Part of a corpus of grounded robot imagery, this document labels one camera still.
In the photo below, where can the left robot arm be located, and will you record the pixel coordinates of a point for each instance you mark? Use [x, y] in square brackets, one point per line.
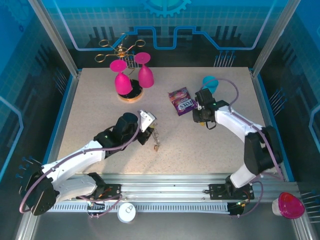
[75, 157]

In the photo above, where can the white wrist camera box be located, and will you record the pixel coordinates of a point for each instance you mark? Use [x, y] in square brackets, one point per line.
[199, 107]
[147, 120]

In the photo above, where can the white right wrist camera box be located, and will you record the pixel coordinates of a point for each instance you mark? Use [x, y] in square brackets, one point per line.
[199, 107]

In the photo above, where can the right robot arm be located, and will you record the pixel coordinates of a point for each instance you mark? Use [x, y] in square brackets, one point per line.
[232, 120]

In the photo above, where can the aluminium frame post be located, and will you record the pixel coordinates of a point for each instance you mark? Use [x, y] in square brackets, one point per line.
[275, 37]
[55, 42]

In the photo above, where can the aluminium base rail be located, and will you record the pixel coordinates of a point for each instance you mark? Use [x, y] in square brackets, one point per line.
[162, 182]

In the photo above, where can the white round cap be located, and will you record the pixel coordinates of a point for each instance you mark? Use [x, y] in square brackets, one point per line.
[127, 212]

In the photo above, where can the purple candy bag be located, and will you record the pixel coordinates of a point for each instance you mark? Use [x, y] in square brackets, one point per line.
[181, 101]

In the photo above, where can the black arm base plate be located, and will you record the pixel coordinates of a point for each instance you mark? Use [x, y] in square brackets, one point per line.
[113, 190]
[217, 191]

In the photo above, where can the aluminium side rail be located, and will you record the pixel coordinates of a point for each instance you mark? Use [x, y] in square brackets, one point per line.
[262, 100]
[67, 110]

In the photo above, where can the pink plastic cup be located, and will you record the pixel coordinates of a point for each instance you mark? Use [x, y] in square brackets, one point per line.
[291, 206]

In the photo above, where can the pink plastic goblet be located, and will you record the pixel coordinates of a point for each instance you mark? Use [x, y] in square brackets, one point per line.
[146, 76]
[122, 82]

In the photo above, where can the blue plastic goblet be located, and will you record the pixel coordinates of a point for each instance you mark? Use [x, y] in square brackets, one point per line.
[211, 83]

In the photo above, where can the white plastic cup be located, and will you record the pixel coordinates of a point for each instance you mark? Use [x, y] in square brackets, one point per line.
[275, 207]

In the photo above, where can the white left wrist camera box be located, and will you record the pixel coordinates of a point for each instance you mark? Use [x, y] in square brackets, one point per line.
[147, 120]

